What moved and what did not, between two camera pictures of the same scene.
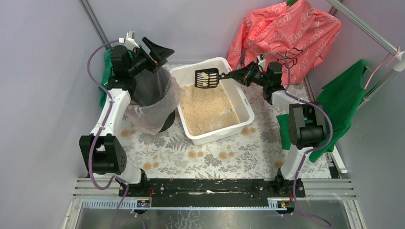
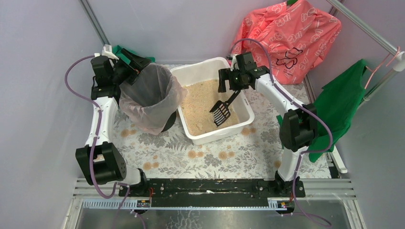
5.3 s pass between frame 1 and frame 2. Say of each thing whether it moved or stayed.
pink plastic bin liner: stayed
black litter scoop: moved
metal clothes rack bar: stayed
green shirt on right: stayed
